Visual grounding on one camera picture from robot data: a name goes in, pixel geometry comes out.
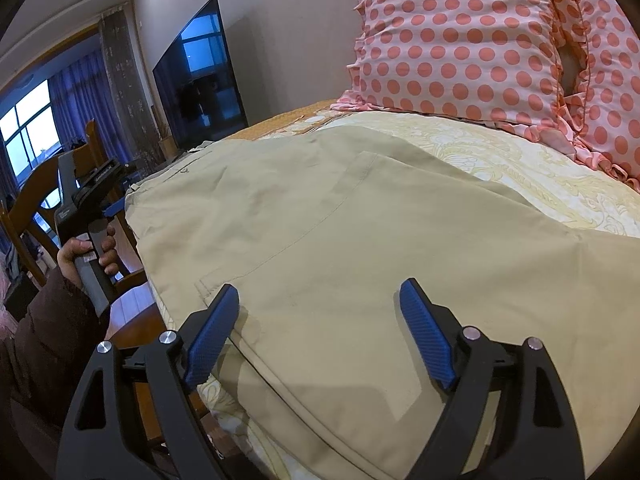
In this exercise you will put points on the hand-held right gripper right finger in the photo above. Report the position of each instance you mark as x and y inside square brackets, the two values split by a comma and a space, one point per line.
[429, 337]

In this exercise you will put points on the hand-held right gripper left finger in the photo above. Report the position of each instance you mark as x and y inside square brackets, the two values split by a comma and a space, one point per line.
[210, 337]

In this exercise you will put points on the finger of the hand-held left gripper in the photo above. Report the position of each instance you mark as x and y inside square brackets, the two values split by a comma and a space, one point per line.
[115, 206]

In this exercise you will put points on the beige pants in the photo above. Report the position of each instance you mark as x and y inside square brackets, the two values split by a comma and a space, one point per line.
[350, 280]

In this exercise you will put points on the person's left forearm brown sleeve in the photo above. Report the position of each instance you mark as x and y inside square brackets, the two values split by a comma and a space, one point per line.
[45, 355]

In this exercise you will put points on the person's left hand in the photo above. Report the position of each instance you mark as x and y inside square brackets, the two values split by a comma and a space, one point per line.
[107, 255]

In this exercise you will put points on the wooden chair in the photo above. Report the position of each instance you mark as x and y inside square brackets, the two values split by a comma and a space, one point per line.
[50, 200]

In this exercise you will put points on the window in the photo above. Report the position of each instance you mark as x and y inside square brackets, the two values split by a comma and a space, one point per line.
[27, 130]

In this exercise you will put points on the purple curtain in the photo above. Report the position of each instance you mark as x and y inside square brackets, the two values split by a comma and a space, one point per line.
[75, 105]

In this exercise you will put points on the patterned brown curtain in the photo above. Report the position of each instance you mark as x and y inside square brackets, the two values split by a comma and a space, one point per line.
[127, 90]

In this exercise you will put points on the black flat television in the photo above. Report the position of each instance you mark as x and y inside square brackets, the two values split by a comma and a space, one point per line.
[200, 75]

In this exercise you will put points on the yellow floral bed sheet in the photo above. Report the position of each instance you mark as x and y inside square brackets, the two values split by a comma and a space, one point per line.
[500, 160]

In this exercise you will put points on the pink polka dot pillow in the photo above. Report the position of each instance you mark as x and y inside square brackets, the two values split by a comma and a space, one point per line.
[602, 75]
[450, 40]

